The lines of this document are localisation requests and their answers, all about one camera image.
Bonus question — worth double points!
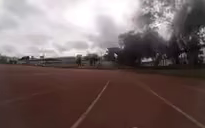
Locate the group of dark trees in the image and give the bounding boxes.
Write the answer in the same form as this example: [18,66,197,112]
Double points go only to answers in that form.
[117,0,205,68]

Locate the low distant buildings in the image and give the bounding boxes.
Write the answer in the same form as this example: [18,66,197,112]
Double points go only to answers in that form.
[17,55,78,66]

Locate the small tree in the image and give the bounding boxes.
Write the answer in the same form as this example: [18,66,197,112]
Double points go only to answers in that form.
[75,54,83,67]

